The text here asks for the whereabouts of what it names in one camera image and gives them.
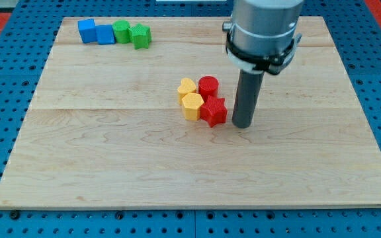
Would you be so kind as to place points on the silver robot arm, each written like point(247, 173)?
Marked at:
point(263, 27)

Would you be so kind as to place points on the yellow hexagon block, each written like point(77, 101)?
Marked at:
point(191, 104)

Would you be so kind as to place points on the red star block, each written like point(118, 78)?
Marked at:
point(213, 111)

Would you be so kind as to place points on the yellow heart block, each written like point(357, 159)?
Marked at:
point(187, 86)

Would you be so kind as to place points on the red cylinder block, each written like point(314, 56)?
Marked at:
point(208, 86)

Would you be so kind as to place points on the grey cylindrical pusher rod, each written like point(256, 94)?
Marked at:
point(248, 88)

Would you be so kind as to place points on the wooden board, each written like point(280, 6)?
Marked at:
point(104, 129)

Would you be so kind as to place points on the green star block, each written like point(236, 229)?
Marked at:
point(140, 36)

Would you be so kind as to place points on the green cylinder block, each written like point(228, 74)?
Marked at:
point(120, 30)

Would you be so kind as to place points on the blue cube block right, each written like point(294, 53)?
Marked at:
point(105, 34)

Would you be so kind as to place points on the blue cube block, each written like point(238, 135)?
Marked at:
point(105, 34)
point(87, 30)

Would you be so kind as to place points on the blue cube block left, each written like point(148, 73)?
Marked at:
point(87, 30)

